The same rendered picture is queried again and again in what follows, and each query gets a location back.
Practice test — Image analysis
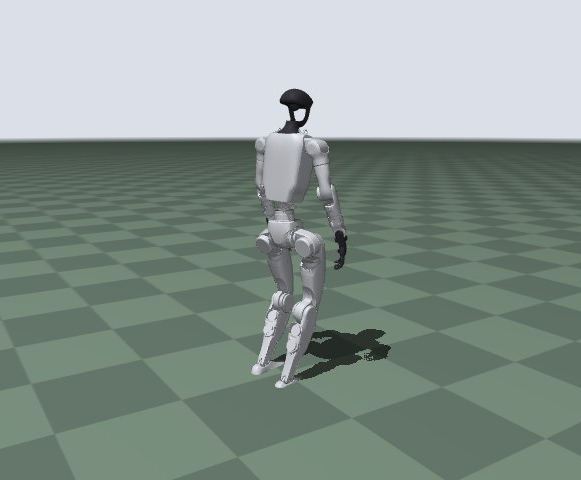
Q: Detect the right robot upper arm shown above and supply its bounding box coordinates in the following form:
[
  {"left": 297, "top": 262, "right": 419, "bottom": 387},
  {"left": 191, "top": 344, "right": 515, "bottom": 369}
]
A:
[{"left": 304, "top": 138, "right": 333, "bottom": 201}]

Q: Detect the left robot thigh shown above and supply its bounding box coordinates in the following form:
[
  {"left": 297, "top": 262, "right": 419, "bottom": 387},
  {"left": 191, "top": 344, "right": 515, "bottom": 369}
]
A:
[{"left": 256, "top": 228, "right": 294, "bottom": 312}]

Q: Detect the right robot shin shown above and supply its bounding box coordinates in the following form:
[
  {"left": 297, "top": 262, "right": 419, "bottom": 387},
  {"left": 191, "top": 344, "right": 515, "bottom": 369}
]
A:
[{"left": 281, "top": 305, "right": 317, "bottom": 384}]

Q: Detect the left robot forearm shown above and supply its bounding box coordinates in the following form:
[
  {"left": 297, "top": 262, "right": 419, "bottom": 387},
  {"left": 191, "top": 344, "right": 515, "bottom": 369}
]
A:
[{"left": 257, "top": 188, "right": 276, "bottom": 221}]

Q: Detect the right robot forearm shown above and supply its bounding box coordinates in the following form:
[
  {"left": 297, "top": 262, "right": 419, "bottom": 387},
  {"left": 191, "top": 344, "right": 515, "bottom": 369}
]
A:
[{"left": 323, "top": 184, "right": 346, "bottom": 239}]

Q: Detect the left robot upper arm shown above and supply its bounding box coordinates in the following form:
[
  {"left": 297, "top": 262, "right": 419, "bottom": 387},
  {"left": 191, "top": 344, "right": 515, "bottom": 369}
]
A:
[{"left": 255, "top": 136, "right": 268, "bottom": 193}]

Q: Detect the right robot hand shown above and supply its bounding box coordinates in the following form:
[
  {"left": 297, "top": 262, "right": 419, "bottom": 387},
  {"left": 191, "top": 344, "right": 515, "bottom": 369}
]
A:
[{"left": 334, "top": 231, "right": 347, "bottom": 269}]

